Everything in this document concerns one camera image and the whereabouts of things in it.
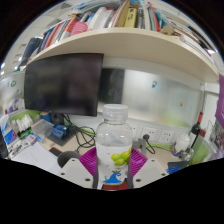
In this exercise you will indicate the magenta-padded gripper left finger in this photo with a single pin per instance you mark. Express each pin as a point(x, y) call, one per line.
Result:
point(88, 163)

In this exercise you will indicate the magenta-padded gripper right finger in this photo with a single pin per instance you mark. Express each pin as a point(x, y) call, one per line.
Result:
point(138, 163)

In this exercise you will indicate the clear plastic water bottle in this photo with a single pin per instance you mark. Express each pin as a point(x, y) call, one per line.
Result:
point(114, 140)

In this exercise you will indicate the small blue box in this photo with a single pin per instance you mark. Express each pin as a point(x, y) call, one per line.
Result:
point(60, 131)

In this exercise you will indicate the white jar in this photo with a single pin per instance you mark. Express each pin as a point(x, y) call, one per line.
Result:
point(182, 143)

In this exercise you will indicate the white paper sheet with writing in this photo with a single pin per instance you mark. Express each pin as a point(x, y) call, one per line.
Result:
point(36, 156)

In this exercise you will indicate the clear plastic box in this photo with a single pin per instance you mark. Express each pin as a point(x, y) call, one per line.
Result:
point(41, 127)

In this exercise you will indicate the white tissues bundle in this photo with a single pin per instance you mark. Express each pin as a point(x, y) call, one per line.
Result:
point(22, 123)

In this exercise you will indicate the black computer monitor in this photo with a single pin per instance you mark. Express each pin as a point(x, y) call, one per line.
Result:
point(63, 85)

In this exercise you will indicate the blue printed package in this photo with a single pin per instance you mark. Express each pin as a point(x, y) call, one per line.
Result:
point(7, 131)

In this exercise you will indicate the beige shelf full of books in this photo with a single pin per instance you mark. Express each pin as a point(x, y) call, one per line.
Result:
point(126, 43)

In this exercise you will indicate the white wall socket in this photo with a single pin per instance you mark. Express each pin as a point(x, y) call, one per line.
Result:
point(166, 136)
point(133, 130)
point(148, 133)

